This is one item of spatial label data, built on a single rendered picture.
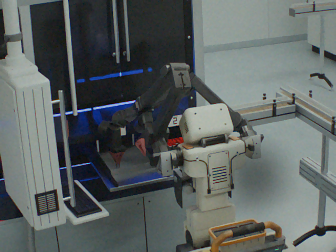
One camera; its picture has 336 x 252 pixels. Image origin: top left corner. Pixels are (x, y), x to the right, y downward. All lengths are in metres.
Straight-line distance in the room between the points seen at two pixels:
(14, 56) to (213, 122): 0.98
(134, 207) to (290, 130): 2.75
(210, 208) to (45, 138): 0.83
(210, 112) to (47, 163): 0.79
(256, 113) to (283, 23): 5.34
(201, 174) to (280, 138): 3.33
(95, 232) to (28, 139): 1.11
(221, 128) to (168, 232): 1.34
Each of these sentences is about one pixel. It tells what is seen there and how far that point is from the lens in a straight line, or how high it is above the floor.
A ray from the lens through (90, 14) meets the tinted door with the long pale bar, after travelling 3.64.
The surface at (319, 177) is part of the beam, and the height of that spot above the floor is 0.53.
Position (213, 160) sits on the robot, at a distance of 3.04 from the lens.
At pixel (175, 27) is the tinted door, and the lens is 3.80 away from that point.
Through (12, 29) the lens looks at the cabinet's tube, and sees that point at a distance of 3.21.
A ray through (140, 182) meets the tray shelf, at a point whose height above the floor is 0.88.
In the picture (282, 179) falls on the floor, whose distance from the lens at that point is 5.55.
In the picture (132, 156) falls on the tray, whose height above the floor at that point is 0.88.
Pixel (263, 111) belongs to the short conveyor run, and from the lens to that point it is 4.32.
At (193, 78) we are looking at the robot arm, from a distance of 3.46.
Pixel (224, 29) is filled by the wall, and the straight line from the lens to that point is 9.15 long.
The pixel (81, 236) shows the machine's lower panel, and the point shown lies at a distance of 4.07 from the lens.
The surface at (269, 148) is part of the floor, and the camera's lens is 6.10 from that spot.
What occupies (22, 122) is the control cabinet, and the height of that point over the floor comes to 1.38.
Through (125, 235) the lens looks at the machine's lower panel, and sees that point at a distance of 4.15.
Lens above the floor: 2.44
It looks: 22 degrees down
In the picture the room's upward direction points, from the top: 3 degrees counter-clockwise
